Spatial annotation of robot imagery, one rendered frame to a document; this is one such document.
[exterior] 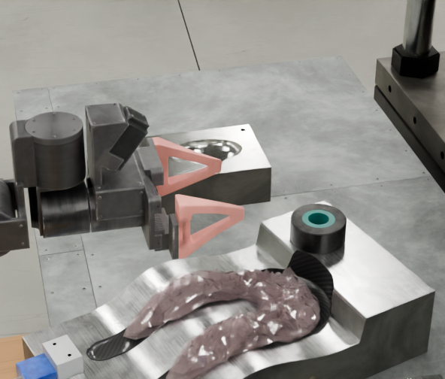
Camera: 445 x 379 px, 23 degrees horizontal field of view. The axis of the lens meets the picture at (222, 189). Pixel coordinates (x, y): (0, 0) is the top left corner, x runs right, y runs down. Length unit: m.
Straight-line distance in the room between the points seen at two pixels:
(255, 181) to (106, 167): 0.77
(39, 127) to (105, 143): 0.07
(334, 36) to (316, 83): 2.13
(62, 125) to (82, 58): 3.13
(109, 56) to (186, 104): 2.07
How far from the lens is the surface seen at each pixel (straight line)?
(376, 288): 1.51
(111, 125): 1.07
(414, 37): 2.31
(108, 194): 1.10
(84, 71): 4.11
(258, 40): 4.32
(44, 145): 1.07
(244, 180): 1.83
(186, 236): 1.11
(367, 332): 1.47
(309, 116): 2.13
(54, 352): 1.45
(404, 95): 2.28
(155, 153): 1.16
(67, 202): 1.11
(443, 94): 2.28
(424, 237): 1.81
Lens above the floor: 1.83
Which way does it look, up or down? 33 degrees down
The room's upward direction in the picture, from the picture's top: straight up
